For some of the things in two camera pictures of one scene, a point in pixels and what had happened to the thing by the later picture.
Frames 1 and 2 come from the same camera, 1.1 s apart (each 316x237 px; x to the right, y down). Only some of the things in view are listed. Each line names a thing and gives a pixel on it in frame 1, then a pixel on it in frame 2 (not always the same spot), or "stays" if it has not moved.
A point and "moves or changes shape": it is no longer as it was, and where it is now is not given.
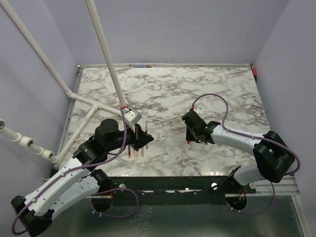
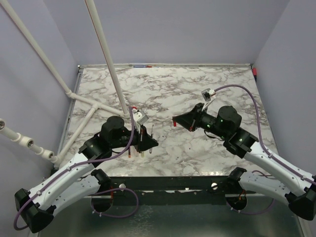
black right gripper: [188, 137] -> [189, 120]
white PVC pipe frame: [95, 106] stays
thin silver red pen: [146, 131] moves or changes shape
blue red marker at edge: [142, 66] stays
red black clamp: [255, 73] stays
